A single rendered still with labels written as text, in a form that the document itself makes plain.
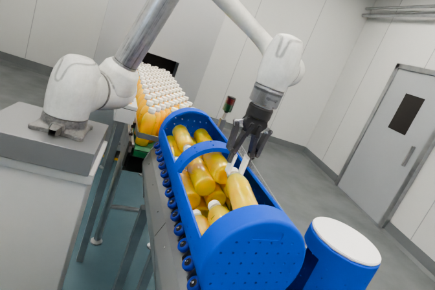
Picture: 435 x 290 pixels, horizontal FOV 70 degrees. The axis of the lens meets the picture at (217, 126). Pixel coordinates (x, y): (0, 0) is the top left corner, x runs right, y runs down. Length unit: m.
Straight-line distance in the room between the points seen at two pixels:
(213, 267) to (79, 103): 0.71
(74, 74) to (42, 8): 4.89
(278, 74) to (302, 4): 5.45
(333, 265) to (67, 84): 1.13
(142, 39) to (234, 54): 4.73
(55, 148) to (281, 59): 0.75
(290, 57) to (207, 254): 0.54
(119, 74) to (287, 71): 0.68
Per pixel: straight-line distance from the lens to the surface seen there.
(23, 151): 1.17
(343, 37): 6.73
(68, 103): 1.18
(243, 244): 0.79
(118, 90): 1.30
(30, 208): 1.29
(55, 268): 1.43
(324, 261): 1.32
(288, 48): 0.88
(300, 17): 6.29
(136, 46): 1.28
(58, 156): 1.14
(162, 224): 1.22
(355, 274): 1.34
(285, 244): 0.84
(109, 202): 2.25
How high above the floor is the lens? 1.57
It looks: 15 degrees down
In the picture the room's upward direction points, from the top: 21 degrees clockwise
